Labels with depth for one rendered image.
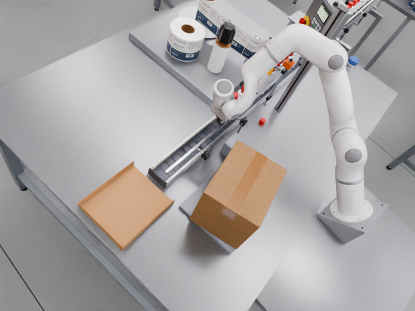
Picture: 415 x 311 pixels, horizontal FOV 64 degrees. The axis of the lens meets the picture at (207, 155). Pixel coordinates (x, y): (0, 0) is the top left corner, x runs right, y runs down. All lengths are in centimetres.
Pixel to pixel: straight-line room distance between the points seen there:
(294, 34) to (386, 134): 261
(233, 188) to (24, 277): 144
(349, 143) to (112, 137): 105
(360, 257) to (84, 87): 158
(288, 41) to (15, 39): 257
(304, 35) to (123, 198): 97
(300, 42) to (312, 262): 94
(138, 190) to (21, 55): 204
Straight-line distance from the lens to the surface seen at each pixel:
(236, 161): 133
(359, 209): 170
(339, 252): 174
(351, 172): 156
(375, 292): 178
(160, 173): 151
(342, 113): 146
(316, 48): 133
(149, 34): 212
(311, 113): 213
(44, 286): 226
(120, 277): 202
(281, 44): 135
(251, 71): 137
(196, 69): 197
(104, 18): 366
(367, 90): 257
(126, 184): 152
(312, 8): 178
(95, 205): 148
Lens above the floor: 219
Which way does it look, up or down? 54 degrees down
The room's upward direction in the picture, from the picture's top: 25 degrees clockwise
